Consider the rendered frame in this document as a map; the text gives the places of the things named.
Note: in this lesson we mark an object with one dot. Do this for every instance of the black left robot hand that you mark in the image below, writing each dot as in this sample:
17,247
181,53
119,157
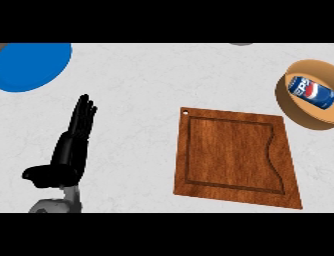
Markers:
72,146

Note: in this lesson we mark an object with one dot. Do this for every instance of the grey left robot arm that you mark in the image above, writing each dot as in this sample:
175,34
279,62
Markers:
61,201

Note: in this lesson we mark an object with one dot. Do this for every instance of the brown wooden cutting board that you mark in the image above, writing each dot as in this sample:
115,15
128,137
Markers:
231,156

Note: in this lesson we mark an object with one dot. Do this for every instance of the tan round pot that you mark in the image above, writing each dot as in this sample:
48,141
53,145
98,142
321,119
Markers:
318,113

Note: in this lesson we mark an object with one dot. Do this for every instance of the blue soda can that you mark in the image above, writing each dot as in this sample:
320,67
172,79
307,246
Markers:
312,91

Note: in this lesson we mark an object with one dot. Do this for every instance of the blue round plate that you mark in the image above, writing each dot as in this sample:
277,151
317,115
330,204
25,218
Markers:
30,66

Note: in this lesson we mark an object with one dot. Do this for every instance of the grey object at edge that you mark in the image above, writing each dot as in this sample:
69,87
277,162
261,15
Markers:
242,44

